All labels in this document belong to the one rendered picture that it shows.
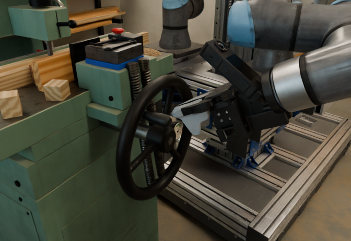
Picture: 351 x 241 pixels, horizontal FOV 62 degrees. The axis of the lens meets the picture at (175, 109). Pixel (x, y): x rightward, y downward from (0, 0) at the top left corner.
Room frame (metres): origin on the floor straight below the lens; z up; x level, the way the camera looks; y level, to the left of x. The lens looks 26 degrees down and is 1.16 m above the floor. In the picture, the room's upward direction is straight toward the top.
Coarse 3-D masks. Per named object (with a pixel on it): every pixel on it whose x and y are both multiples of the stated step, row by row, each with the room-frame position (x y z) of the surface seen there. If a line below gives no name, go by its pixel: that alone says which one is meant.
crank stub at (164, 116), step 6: (144, 114) 0.49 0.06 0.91; (150, 114) 0.49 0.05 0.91; (156, 114) 0.48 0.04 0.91; (162, 114) 0.48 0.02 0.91; (150, 120) 0.48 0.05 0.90; (156, 120) 0.47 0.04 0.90; (162, 120) 0.47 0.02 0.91; (168, 120) 0.47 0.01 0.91; (162, 126) 0.47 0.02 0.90; (168, 126) 0.47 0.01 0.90
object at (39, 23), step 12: (12, 12) 0.75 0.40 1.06; (24, 12) 0.72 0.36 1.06; (36, 12) 0.70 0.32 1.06; (48, 12) 0.70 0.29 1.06; (60, 12) 0.73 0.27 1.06; (12, 24) 0.75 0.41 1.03; (24, 24) 0.73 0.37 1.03; (36, 24) 0.70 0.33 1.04; (48, 24) 0.69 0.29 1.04; (24, 36) 0.73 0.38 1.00; (36, 36) 0.71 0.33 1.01; (48, 36) 0.69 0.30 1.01; (60, 36) 0.72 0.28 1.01
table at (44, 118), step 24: (168, 72) 0.92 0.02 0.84; (24, 96) 0.59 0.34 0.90; (72, 96) 0.59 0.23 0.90; (0, 120) 0.48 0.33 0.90; (24, 120) 0.49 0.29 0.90; (48, 120) 0.53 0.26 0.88; (72, 120) 0.58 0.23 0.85; (120, 120) 0.57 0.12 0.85; (0, 144) 0.44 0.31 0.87; (24, 144) 0.48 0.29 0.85
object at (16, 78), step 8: (144, 32) 1.08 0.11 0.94; (144, 40) 1.07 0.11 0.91; (8, 72) 0.64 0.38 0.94; (16, 72) 0.65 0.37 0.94; (24, 72) 0.66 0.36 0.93; (0, 80) 0.61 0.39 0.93; (8, 80) 0.63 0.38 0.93; (16, 80) 0.64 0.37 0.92; (24, 80) 0.66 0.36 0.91; (0, 88) 0.61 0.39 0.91; (8, 88) 0.62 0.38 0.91; (16, 88) 0.64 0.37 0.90
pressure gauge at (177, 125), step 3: (174, 123) 0.85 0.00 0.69; (177, 123) 0.85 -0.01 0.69; (180, 123) 0.86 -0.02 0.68; (171, 126) 0.84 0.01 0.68; (174, 126) 0.83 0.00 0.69; (177, 126) 0.85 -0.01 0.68; (180, 126) 0.86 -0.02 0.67; (174, 129) 0.83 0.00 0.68; (177, 129) 0.85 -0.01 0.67; (180, 129) 0.86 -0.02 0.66; (177, 132) 0.85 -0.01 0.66; (180, 132) 0.86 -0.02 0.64; (177, 135) 0.85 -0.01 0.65; (180, 135) 0.86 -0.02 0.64; (177, 138) 0.85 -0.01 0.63
